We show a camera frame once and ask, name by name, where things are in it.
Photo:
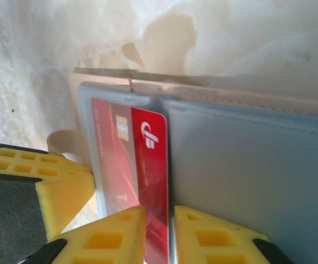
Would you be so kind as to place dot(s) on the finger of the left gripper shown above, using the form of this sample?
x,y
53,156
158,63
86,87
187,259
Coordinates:
x,y
62,192
38,158

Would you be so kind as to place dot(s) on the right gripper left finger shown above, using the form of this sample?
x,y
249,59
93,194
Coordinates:
x,y
106,242

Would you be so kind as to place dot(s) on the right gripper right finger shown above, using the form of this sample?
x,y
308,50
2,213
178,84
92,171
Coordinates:
x,y
216,242

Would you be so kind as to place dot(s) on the beige leather card holder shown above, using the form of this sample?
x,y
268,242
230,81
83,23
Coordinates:
x,y
244,165

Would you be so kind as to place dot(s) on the red chip credit card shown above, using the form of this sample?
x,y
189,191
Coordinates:
x,y
152,165

